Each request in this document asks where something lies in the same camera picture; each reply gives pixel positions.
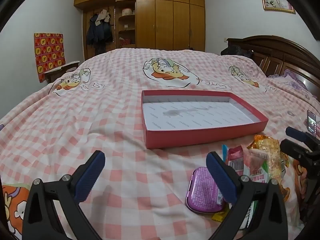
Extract orange rice cracker packet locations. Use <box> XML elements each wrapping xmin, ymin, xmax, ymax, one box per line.
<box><xmin>246</xmin><ymin>134</ymin><xmax>290</xmax><ymax>180</ymax></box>

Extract green white snack packet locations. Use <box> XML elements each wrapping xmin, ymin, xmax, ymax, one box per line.
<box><xmin>239</xmin><ymin>200</ymin><xmax>259</xmax><ymax>230</ymax></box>

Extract pink checked printed blanket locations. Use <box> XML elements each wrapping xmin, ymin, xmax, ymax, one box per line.
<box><xmin>0</xmin><ymin>48</ymin><xmax>320</xmax><ymax>240</ymax></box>

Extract dark hanging coats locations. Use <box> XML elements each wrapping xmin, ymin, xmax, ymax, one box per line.
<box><xmin>86</xmin><ymin>11</ymin><xmax>114</xmax><ymax>55</ymax></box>

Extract dark wooden side table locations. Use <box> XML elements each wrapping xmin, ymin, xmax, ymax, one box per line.
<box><xmin>44</xmin><ymin>60</ymin><xmax>80</xmax><ymax>83</ymax></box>

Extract dark bag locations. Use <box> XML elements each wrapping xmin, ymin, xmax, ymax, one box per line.
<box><xmin>220</xmin><ymin>45</ymin><xmax>253</xmax><ymax>57</ymax></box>

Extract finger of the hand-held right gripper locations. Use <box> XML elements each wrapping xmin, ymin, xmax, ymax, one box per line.
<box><xmin>279</xmin><ymin>139</ymin><xmax>313</xmax><ymax>165</ymax></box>
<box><xmin>285</xmin><ymin>126</ymin><xmax>320</xmax><ymax>153</ymax></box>

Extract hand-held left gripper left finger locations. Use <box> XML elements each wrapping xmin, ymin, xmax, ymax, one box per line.
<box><xmin>22</xmin><ymin>150</ymin><xmax>107</xmax><ymax>240</ymax></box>

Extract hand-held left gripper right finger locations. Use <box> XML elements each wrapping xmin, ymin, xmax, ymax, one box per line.
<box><xmin>205</xmin><ymin>151</ymin><xmax>289</xmax><ymax>240</ymax></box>

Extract shallow red cardboard box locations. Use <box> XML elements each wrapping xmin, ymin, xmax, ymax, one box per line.
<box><xmin>141</xmin><ymin>89</ymin><xmax>269</xmax><ymax>150</ymax></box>

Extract black smartphone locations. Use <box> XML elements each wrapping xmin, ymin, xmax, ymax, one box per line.
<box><xmin>306</xmin><ymin>109</ymin><xmax>317</xmax><ymax>138</ymax></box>

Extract wooden wardrobe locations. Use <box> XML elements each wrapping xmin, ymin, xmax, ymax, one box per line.
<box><xmin>74</xmin><ymin>0</ymin><xmax>206</xmax><ymax>62</ymax></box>

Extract purple oval tin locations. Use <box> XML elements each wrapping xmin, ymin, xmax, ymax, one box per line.
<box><xmin>185</xmin><ymin>167</ymin><xmax>227</xmax><ymax>214</ymax></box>

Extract beige hanging scarf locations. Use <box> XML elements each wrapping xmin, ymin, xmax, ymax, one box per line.
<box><xmin>96</xmin><ymin>9</ymin><xmax>111</xmax><ymax>25</ymax></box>

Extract dark wooden headboard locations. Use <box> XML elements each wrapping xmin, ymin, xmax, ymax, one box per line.
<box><xmin>226</xmin><ymin>35</ymin><xmax>320</xmax><ymax>90</ymax></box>

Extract red yellow patterned wall cloth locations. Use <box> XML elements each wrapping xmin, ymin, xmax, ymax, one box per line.
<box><xmin>34</xmin><ymin>32</ymin><xmax>66</xmax><ymax>83</ymax></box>

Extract small yellow snack packet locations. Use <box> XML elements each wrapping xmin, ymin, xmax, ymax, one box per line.
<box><xmin>211</xmin><ymin>211</ymin><xmax>229</xmax><ymax>222</ymax></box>

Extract blue edged clear candy packet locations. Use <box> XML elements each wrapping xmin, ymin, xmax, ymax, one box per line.
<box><xmin>222</xmin><ymin>144</ymin><xmax>229</xmax><ymax>166</ymax></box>

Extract pink red snack packet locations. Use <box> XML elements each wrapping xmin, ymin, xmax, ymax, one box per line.
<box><xmin>227</xmin><ymin>145</ymin><xmax>244</xmax><ymax>177</ymax></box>

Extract pink white sausage packet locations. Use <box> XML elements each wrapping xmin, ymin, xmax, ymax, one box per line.
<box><xmin>243</xmin><ymin>148</ymin><xmax>271</xmax><ymax>188</ymax></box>

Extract purple frilled pillow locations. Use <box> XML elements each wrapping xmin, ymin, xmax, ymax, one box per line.
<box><xmin>267</xmin><ymin>69</ymin><xmax>318</xmax><ymax>100</ymax></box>

